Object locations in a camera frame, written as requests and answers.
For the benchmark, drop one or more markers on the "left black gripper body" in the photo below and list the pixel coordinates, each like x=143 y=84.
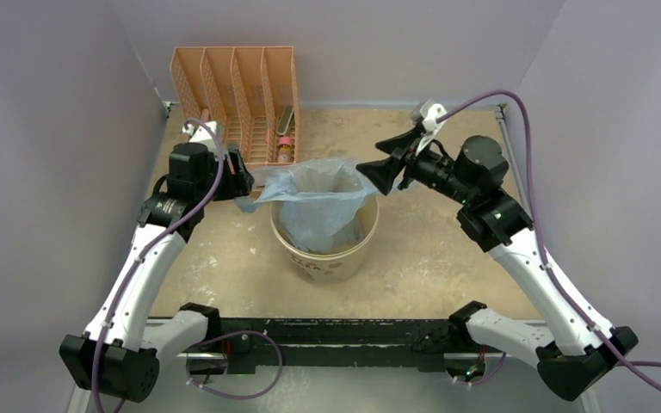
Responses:
x=228 y=187

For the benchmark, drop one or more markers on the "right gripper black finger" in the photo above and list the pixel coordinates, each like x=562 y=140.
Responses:
x=402 y=148
x=383 y=173

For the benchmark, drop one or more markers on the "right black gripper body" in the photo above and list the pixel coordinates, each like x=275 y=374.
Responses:
x=427 y=168

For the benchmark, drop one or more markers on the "blue plastic trash bag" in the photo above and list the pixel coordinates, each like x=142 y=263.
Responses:
x=317 y=201

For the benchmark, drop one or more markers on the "beige capybara trash bin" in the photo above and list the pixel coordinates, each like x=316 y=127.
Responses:
x=341 y=265

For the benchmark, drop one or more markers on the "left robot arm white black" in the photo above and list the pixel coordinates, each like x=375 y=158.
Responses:
x=117 y=355

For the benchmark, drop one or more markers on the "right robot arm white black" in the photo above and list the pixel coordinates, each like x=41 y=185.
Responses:
x=577 y=345

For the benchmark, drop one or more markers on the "pink cartoon bottle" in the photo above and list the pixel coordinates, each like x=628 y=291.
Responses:
x=285 y=150

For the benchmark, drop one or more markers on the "grey pen case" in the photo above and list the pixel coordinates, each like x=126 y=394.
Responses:
x=285 y=121

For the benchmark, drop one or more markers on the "pink plastic file organizer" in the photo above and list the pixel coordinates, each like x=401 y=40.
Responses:
x=244 y=89

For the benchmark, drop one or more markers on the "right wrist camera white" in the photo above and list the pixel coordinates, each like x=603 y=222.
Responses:
x=425 y=115

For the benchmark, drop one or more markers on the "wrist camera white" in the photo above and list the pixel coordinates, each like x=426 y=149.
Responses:
x=425 y=115
x=205 y=133

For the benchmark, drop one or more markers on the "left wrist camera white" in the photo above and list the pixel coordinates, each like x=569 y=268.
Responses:
x=205 y=133

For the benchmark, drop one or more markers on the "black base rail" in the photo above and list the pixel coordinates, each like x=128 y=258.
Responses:
x=427 y=345

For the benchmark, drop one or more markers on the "aluminium frame rail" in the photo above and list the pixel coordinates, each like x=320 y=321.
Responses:
x=170 y=387

